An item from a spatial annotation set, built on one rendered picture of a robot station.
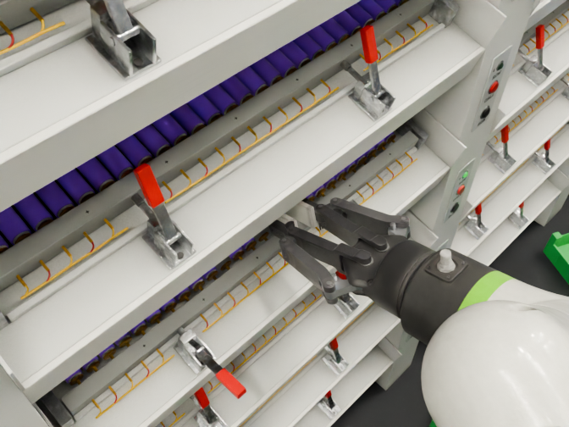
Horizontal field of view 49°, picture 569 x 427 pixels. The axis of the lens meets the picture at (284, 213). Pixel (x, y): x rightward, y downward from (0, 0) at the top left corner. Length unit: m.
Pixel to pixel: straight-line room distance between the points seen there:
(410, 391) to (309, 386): 0.46
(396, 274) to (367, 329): 0.60
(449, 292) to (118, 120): 0.32
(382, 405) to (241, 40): 1.19
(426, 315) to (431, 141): 0.39
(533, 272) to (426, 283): 1.25
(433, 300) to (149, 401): 0.32
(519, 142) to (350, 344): 0.50
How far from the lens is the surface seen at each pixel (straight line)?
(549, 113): 1.37
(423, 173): 0.90
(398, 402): 1.54
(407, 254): 0.61
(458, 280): 0.57
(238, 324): 0.74
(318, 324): 0.96
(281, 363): 0.93
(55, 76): 0.40
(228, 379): 0.68
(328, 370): 1.15
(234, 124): 0.60
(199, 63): 0.42
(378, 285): 0.62
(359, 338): 1.19
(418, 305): 0.58
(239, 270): 0.73
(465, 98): 0.85
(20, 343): 0.53
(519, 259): 1.83
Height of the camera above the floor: 1.40
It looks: 50 degrees down
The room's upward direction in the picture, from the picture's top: straight up
